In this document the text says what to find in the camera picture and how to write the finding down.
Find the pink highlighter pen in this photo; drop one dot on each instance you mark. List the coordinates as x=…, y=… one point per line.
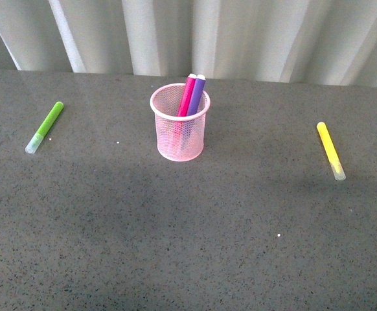
x=183, y=106

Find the green highlighter pen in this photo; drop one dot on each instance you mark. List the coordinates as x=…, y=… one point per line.
x=44, y=128

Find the purple highlighter pen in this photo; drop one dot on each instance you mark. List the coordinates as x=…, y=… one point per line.
x=197, y=97

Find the white pleated curtain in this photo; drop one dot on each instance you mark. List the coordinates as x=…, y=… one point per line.
x=320, y=42

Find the pink mesh pen cup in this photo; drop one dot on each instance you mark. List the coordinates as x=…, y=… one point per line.
x=164, y=102

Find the yellow highlighter pen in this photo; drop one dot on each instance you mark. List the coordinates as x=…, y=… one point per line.
x=330, y=151

